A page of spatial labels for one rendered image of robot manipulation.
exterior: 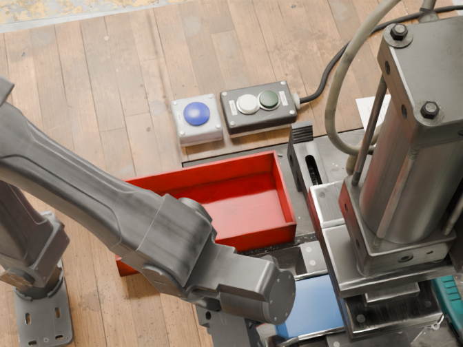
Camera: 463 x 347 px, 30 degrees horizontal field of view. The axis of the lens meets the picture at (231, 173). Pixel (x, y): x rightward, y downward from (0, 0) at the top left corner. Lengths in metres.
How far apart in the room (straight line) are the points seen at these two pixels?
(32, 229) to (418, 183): 0.49
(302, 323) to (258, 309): 0.23
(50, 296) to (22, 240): 0.19
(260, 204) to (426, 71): 0.64
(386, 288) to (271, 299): 0.15
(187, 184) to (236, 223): 0.09
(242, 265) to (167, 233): 0.08
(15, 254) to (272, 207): 0.39
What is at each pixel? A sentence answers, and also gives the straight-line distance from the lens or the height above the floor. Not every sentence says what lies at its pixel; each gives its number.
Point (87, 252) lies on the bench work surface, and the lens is 1.24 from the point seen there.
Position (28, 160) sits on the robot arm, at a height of 1.32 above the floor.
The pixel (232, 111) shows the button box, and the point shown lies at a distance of 1.30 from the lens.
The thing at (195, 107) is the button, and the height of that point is 0.94.
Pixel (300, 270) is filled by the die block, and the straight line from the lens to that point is 1.18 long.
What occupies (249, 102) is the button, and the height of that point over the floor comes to 0.94.
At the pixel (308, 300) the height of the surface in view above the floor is 0.99.
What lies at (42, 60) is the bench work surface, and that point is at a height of 0.90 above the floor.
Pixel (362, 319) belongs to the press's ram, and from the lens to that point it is 0.95.
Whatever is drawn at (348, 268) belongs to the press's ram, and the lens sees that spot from 0.92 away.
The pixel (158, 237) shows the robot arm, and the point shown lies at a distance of 0.84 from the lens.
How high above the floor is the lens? 2.03
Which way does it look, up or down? 62 degrees down
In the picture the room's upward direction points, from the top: 1 degrees clockwise
